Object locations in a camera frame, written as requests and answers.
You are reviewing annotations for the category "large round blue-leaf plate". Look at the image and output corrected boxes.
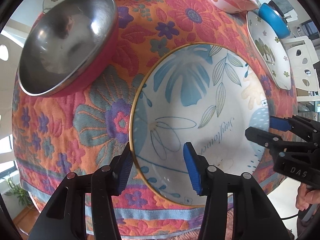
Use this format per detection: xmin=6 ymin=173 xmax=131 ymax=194
xmin=129 ymin=43 xmax=270 ymax=206

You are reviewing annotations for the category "blue steel bowl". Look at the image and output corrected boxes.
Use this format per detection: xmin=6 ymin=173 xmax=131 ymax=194
xmin=258 ymin=3 xmax=290 ymax=39

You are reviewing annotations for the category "red steel bowl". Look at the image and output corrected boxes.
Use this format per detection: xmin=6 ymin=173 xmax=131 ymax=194
xmin=17 ymin=0 xmax=119 ymax=97

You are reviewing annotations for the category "right hand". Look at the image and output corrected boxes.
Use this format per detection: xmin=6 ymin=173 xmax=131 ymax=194
xmin=296 ymin=183 xmax=320 ymax=211

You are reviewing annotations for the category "potted green plant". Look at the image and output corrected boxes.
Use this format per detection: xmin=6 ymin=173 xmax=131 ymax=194
xmin=5 ymin=175 xmax=33 ymax=206

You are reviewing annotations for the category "white chair right side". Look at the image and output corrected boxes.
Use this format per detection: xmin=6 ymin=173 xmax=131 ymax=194
xmin=282 ymin=36 xmax=319 ymax=102

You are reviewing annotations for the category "floral orange table mat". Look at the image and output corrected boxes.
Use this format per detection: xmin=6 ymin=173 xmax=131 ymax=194
xmin=11 ymin=0 xmax=299 ymax=238

